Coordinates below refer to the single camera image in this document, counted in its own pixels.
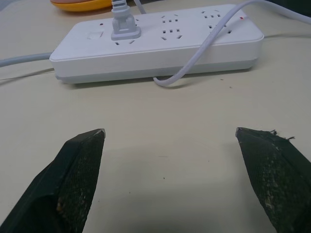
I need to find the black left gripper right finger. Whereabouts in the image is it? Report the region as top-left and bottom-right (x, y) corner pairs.
(235, 127), (311, 233)

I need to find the orange yellow object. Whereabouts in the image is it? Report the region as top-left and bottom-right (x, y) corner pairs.
(50, 0), (114, 12)

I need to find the grey power plug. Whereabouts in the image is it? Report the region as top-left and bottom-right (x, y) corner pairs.
(110, 0), (142, 41)

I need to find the grey power strip cord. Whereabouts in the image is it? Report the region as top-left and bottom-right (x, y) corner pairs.
(0, 51), (54, 68)

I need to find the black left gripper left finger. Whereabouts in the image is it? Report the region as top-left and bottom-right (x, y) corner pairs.
(0, 128), (106, 233)

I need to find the thin white cable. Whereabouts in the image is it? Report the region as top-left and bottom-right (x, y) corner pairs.
(153, 0), (311, 87)

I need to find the grey plug cord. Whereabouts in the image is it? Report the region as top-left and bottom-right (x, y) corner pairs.
(133, 0), (147, 15)

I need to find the white power strip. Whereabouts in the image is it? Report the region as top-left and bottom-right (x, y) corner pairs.
(49, 4), (265, 84)

